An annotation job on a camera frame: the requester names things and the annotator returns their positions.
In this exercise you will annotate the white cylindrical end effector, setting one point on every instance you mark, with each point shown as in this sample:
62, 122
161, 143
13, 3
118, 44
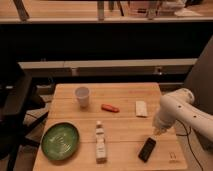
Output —
157, 131

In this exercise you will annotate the black eraser block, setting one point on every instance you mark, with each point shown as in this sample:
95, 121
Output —
147, 149

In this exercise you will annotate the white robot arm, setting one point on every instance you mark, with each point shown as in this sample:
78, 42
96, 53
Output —
178, 105

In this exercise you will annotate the orange carrot toy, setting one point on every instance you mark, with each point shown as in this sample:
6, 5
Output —
109, 108

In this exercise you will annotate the small white bottle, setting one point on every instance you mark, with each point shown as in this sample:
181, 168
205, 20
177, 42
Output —
101, 155

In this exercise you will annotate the dark grey cabinet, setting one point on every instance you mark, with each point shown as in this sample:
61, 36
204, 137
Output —
200, 79

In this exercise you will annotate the translucent plastic cup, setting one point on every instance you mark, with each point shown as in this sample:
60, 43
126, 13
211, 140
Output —
82, 96

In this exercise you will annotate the green ribbed plate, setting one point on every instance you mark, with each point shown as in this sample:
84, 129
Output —
60, 141

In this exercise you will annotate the black chair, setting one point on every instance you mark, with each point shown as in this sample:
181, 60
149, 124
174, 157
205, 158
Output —
17, 96

